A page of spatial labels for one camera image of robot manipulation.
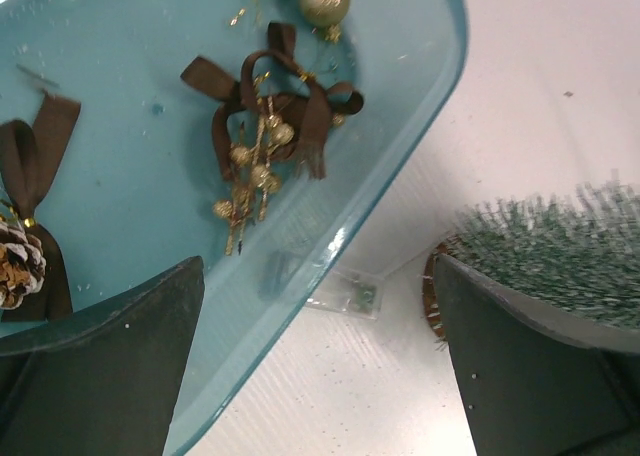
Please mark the teal plastic container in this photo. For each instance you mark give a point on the teal plastic container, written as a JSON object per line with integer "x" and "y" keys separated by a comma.
{"x": 134, "y": 192}

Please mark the small frosted christmas tree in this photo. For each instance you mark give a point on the small frosted christmas tree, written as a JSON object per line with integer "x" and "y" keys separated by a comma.
{"x": 570, "y": 264}

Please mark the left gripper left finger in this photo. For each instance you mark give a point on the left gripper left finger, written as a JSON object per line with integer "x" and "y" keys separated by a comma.
{"x": 105, "y": 380}

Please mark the brown ribbon ornament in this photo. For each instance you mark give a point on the brown ribbon ornament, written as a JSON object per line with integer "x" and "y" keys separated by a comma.
{"x": 251, "y": 130}

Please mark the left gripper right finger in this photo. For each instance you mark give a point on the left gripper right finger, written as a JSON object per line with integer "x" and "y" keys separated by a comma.
{"x": 534, "y": 379}

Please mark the clear battery box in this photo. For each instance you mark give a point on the clear battery box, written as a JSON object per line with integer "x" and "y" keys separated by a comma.
{"x": 350, "y": 293}

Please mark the pine cone ornament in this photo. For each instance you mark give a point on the pine cone ornament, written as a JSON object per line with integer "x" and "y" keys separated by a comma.
{"x": 23, "y": 265}

